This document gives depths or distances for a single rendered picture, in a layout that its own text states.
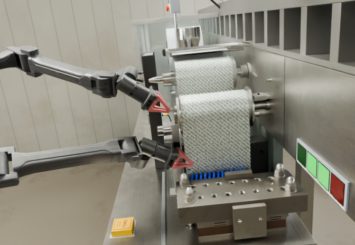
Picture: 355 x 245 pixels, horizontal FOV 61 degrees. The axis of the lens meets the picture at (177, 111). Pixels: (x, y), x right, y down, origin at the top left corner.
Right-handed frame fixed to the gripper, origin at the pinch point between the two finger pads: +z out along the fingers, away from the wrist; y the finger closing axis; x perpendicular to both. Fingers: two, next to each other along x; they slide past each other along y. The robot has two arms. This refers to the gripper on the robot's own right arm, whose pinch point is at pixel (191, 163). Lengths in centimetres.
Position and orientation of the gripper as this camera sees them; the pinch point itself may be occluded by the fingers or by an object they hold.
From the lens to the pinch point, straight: 111.7
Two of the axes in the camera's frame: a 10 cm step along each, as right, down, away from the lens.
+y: 0.5, 2.9, -9.5
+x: 4.0, -8.8, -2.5
